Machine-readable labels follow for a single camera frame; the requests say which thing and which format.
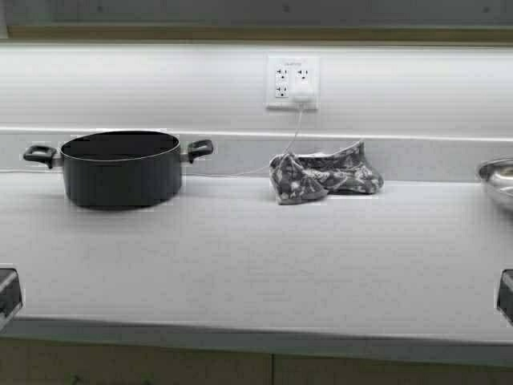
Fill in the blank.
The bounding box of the robot base right part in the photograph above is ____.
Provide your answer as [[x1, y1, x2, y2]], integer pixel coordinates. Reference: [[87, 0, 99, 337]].
[[496, 269, 513, 324]]

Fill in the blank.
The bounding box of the robot base left part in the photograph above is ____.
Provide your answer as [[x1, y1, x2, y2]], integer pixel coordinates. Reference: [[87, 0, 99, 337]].
[[0, 267, 23, 330]]

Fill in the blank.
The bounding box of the black cooking pot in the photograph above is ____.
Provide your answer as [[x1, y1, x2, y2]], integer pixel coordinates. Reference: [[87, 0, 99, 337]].
[[23, 131, 214, 209]]

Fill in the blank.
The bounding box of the grey patterned cloth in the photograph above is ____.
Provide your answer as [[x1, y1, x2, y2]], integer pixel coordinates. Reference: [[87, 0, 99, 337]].
[[269, 140, 384, 205]]

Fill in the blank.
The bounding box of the middle wooden drawer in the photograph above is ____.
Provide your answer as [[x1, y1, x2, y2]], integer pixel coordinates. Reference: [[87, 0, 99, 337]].
[[273, 355, 512, 384]]

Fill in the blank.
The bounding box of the wooden drawer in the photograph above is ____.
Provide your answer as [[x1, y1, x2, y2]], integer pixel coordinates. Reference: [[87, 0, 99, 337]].
[[273, 355, 512, 384], [1, 339, 273, 384]]

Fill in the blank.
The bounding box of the steel bowl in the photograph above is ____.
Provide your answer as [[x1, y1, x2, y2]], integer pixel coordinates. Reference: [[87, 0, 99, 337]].
[[476, 157, 512, 213]]

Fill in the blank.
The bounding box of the left wooden drawer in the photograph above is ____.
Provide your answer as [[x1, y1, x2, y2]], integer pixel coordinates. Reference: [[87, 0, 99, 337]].
[[1, 339, 273, 384]]

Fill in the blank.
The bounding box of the white cable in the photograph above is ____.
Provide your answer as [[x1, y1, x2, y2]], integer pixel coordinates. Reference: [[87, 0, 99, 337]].
[[184, 103, 304, 177]]

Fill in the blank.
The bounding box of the white wall outlet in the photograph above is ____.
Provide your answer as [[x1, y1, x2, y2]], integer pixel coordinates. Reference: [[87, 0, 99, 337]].
[[265, 55, 320, 111]]

